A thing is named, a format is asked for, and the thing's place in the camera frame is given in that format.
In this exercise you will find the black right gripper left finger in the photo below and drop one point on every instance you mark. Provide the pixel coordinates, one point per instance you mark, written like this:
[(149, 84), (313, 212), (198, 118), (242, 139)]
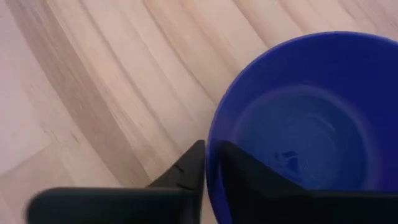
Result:
[(124, 205)]

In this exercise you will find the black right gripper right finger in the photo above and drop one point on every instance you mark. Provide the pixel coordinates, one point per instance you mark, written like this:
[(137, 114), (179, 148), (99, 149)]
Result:
[(280, 205)]

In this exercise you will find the blue plastic bowl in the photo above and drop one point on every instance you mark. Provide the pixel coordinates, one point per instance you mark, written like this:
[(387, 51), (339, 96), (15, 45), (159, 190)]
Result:
[(311, 93)]

